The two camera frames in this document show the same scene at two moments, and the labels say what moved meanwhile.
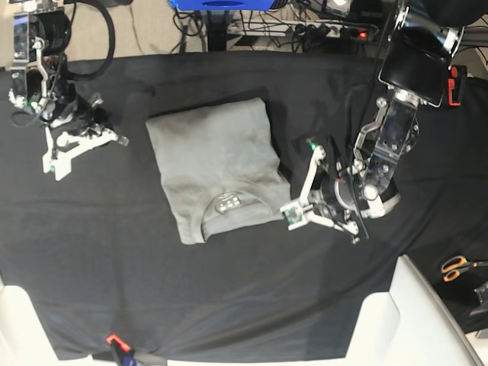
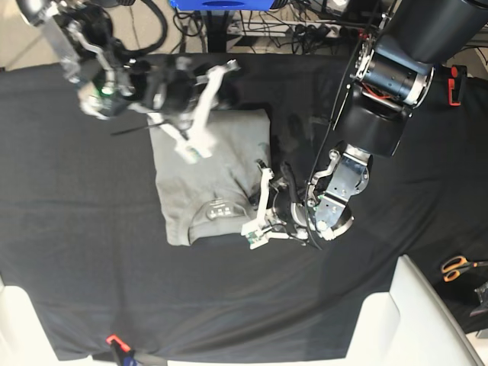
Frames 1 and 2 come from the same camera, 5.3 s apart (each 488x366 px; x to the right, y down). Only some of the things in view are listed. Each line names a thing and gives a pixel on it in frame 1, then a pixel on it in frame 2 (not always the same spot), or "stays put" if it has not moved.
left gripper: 56,97 → 165,84
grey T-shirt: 219,168 stays put
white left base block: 24,339 stays put
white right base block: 407,326 stays put
